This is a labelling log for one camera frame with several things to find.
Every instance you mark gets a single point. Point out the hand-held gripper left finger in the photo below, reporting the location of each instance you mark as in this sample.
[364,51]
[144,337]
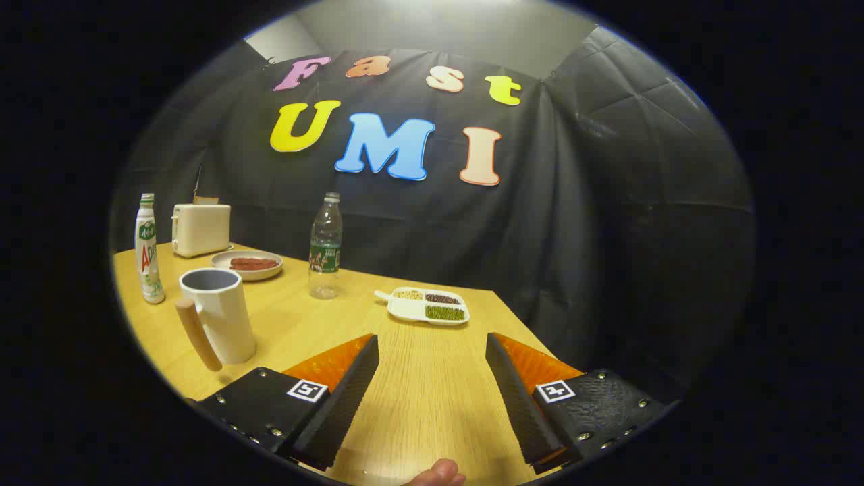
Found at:
[337,405]

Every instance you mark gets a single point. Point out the clear plastic water bottle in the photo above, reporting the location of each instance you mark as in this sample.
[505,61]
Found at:
[325,250]

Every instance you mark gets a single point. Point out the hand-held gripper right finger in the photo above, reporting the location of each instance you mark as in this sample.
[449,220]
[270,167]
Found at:
[523,405]

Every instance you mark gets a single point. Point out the white juice bottle green label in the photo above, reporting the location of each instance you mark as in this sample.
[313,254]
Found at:
[150,270]

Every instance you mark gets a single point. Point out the white divided dish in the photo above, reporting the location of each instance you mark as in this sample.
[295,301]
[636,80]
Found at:
[408,312]

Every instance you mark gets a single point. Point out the round white plate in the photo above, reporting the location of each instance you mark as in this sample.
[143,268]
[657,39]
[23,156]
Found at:
[233,273]

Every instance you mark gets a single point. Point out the beige beans heap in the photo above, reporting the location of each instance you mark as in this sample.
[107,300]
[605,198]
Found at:
[408,295]

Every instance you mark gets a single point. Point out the bread slice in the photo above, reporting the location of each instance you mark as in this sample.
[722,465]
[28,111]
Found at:
[206,200]

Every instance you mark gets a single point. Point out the cream white toaster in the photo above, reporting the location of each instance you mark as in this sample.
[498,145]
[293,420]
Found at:
[201,229]

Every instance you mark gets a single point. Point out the black backdrop cloth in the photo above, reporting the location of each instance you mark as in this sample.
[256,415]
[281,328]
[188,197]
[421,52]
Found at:
[574,236]

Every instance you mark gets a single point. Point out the wooden table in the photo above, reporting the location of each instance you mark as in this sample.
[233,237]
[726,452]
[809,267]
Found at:
[418,391]

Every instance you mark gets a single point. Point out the green beans heap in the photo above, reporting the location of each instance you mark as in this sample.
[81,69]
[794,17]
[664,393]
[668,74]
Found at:
[445,313]

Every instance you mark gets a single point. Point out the red meat strip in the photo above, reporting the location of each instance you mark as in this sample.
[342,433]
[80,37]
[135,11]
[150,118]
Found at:
[253,266]
[253,260]

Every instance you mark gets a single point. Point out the dark red beans heap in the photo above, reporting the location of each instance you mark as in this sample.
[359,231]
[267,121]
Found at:
[442,298]

